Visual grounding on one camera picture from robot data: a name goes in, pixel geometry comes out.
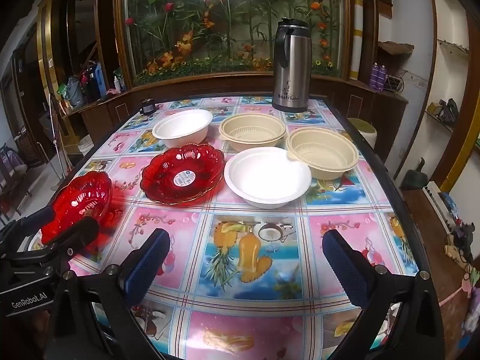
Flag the steel thermos jug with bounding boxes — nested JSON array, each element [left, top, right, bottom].
[[272, 18, 312, 113]]

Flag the beige bowl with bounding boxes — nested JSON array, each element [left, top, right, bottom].
[[218, 113, 287, 152], [286, 127, 360, 181]]

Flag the white bowl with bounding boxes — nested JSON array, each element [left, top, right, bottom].
[[152, 109, 213, 148], [224, 147, 312, 209]]

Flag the purple bottles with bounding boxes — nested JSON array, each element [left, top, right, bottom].
[[369, 63, 387, 92]]

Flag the colourful fruit tablecloth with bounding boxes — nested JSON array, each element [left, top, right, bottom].
[[70, 96, 417, 359]]

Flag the blue container on counter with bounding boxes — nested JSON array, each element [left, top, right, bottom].
[[94, 62, 107, 98]]

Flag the red plate with sticker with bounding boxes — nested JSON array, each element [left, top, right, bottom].
[[140, 144, 225, 206]]

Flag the small black jar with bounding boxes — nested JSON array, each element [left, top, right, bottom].
[[139, 98, 157, 116]]

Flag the white bucket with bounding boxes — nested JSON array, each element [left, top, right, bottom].
[[78, 135, 95, 156]]

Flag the flower display cabinet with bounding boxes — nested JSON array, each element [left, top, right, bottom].
[[115, 0, 343, 86]]

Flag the green stool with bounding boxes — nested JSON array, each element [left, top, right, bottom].
[[348, 118, 377, 148]]

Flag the wooden side counter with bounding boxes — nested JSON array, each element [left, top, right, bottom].
[[61, 70, 410, 162]]

